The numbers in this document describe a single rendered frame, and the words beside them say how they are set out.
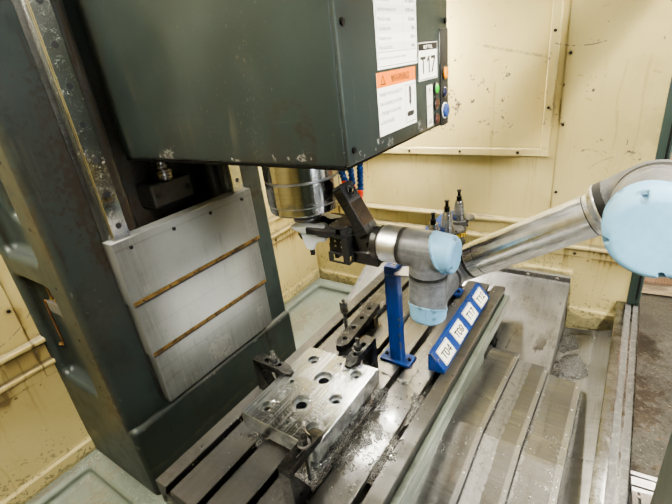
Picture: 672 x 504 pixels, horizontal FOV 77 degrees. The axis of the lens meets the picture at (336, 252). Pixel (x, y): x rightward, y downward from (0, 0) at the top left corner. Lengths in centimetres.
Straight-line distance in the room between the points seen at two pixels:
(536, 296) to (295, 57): 143
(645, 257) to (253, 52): 64
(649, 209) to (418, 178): 137
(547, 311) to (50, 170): 165
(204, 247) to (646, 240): 106
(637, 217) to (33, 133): 110
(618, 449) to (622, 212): 82
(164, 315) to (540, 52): 146
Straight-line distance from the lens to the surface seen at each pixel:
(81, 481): 181
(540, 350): 174
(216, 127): 87
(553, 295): 187
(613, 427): 141
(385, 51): 80
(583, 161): 175
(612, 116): 171
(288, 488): 102
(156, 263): 122
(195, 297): 133
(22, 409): 166
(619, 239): 66
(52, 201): 114
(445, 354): 132
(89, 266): 119
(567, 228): 83
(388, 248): 81
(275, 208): 89
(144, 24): 98
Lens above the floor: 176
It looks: 24 degrees down
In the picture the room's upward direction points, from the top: 7 degrees counter-clockwise
